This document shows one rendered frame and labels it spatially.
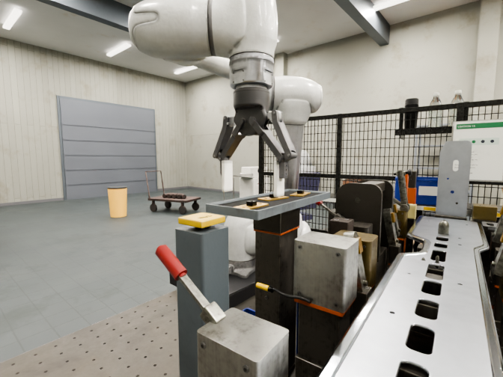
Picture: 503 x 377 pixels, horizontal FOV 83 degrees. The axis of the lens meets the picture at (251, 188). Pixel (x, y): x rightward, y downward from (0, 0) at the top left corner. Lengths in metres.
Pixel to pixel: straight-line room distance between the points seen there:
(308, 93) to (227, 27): 0.60
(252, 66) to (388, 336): 0.50
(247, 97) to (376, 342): 0.46
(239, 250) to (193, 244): 0.77
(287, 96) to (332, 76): 7.31
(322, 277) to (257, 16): 0.49
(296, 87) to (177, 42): 0.61
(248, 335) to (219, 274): 0.18
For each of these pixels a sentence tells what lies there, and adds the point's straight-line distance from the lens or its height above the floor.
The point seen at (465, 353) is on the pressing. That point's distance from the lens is 0.53.
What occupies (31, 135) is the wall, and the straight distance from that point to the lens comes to 10.05.
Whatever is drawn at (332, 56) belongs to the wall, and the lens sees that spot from 8.57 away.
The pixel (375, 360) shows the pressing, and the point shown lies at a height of 1.00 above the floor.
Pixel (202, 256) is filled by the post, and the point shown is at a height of 1.10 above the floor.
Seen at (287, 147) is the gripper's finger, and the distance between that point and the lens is 0.54.
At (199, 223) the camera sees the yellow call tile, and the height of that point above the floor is 1.16.
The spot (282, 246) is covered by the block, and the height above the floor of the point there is 1.05.
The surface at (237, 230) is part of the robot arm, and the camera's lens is 1.23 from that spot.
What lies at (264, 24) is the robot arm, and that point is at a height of 1.51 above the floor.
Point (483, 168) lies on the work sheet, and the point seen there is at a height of 1.21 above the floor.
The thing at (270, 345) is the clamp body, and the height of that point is 1.06.
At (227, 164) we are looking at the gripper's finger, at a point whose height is 1.25.
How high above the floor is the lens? 1.26
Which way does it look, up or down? 6 degrees down
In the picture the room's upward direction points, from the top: straight up
